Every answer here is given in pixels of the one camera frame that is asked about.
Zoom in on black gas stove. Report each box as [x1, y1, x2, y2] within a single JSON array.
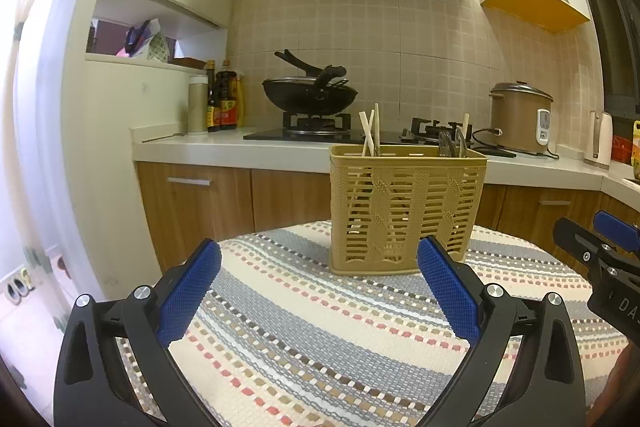
[[243, 112, 517, 158]]

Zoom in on printed shopping bag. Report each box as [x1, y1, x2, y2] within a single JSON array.
[[116, 18, 173, 65]]

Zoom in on white cylindrical bottle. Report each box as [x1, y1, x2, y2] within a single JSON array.
[[188, 75, 209, 135]]

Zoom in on person's right forearm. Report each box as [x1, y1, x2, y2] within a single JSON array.
[[587, 347, 640, 427]]

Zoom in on black spatula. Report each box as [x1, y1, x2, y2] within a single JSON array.
[[315, 64, 349, 92]]

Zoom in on white electric kettle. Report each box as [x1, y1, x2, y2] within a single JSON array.
[[586, 110, 614, 165]]

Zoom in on black power cable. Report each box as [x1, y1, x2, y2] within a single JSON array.
[[471, 127, 561, 160]]

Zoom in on brown rice cooker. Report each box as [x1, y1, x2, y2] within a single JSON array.
[[489, 81, 555, 155]]

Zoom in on black wok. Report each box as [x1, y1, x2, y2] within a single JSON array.
[[262, 49, 359, 115]]

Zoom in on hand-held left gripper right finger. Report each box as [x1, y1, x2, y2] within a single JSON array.
[[415, 234, 587, 427]]

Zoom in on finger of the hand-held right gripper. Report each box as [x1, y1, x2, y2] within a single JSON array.
[[552, 217, 608, 278], [593, 210, 640, 258]]

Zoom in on slim yellow bottle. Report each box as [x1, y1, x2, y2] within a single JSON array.
[[235, 74, 246, 128]]

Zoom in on dark window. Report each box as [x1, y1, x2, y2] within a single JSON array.
[[570, 0, 640, 118]]

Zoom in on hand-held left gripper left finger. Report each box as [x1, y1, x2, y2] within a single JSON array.
[[52, 237, 223, 427]]

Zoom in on striped woven table mat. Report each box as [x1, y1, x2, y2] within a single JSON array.
[[112, 219, 631, 427]]

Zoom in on tan plastic utensil basket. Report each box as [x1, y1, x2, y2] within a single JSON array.
[[327, 144, 488, 277]]

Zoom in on red container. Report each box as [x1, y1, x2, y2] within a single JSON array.
[[612, 136, 635, 165]]

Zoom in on large dark sauce bottle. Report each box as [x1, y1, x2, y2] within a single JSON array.
[[216, 59, 240, 131]]

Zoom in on small dark sauce bottle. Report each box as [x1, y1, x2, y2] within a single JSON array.
[[206, 60, 221, 132]]

